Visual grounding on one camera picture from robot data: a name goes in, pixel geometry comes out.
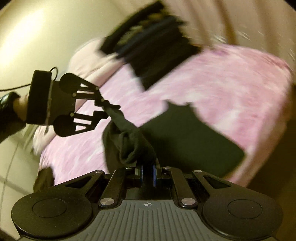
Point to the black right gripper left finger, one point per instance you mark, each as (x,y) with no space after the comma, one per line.
(63,210)

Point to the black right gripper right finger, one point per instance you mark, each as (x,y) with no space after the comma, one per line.
(230,210)

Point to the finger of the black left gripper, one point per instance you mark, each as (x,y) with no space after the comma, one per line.
(80,88)
(76,123)

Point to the dark green garment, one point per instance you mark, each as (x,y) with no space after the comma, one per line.
(175,138)

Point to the stack of folded dark clothes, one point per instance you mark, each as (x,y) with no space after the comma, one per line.
(151,42)

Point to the person's left hand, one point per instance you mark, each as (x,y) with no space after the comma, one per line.
(20,106)

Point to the light pink quilt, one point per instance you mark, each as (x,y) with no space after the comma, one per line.
(91,64)

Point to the pink floral bed sheet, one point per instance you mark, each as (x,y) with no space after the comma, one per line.
(240,92)

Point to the beige curtain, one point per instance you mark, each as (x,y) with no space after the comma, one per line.
(264,25)

